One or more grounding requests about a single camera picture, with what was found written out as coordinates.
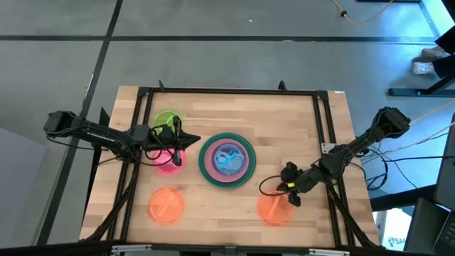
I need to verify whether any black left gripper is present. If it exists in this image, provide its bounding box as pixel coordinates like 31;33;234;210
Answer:
152;116;201;167

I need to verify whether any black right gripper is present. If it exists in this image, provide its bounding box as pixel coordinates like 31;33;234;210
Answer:
276;161;316;208

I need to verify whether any large dark green plastic plate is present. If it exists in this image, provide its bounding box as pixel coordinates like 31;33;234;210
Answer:
198;132;257;189

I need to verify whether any medium pink plastic plate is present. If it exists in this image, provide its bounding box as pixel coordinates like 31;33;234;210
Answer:
203;139;251;183

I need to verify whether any orange cup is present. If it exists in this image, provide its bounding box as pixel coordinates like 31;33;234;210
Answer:
256;190;298;227

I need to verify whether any small clear lime green plate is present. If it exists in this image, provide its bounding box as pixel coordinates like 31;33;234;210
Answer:
154;109;183;135

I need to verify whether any small clear red plate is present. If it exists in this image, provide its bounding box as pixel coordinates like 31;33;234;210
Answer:
152;147;187;176

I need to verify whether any small clear teal plate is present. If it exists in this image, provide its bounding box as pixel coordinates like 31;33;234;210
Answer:
211;143;247;176

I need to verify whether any small clear orange plate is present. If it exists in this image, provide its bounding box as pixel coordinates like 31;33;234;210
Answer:
147;187;186;225

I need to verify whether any white printed box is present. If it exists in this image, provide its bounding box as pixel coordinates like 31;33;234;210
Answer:
375;208;413;252

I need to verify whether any dark laptop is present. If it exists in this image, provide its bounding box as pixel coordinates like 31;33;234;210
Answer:
434;113;455;213

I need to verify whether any black beam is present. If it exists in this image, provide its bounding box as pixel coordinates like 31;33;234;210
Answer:
0;240;455;256

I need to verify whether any person's leg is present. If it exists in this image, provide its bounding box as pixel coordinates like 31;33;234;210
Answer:
432;53;455;79
434;24;455;55

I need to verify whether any black metal table frame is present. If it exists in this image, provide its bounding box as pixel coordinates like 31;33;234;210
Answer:
106;80;356;248

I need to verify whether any silver metal bracket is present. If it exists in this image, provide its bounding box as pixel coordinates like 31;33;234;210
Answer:
112;244;153;255
308;247;351;256

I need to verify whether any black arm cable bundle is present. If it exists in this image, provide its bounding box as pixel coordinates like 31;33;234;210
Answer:
328;183;378;249
82;161;139;243

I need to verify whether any black floor cable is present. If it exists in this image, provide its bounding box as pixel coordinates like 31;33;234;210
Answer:
383;155;455;164

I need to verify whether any black desk leg frame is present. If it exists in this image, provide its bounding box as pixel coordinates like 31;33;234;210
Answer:
387;73;455;97

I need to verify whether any pale floor cable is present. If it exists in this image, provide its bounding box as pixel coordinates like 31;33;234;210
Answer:
407;122;455;147

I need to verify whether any yellow floor cable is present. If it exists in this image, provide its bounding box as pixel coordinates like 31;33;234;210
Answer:
408;99;455;124

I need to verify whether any yellow extension cable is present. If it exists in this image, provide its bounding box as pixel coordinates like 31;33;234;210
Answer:
331;0;395;26

